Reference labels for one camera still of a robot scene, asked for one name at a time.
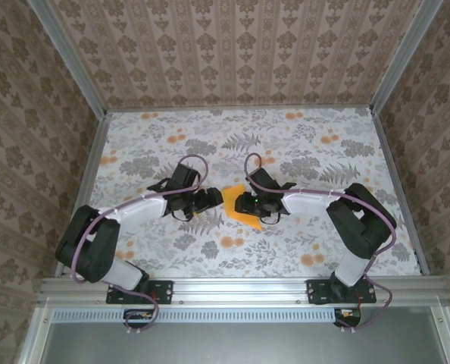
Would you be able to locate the orange cloth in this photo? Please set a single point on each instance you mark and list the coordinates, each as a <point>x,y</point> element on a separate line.
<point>229,201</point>

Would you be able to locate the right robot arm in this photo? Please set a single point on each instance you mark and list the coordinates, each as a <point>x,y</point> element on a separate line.
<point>361,227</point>

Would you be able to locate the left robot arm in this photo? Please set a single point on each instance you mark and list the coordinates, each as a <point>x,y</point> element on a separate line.
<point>88,246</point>

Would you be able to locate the floral patterned table cover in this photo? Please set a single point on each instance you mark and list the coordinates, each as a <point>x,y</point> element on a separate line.
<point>285,246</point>

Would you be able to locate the grey metal panel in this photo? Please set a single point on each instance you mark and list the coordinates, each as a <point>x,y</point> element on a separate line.
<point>240,345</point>

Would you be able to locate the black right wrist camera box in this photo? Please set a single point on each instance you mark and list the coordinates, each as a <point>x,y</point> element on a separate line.
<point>264,182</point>

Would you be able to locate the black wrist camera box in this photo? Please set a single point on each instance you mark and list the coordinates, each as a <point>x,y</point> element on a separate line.
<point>185,175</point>
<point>264,182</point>

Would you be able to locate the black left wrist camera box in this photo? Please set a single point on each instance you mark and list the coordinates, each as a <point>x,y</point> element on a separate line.
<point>185,175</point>

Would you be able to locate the aluminium mounting rail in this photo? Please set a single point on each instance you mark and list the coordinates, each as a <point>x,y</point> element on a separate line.
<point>240,290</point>

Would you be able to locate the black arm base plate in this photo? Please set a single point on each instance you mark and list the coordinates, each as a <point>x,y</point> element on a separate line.
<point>316,292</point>
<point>164,292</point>

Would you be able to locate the aluminium table side rail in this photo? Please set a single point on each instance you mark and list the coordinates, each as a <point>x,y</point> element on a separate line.
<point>95,151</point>
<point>388,151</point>

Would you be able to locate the aluminium frame corner post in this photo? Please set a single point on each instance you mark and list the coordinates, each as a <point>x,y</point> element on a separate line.
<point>407,57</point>
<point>69,60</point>

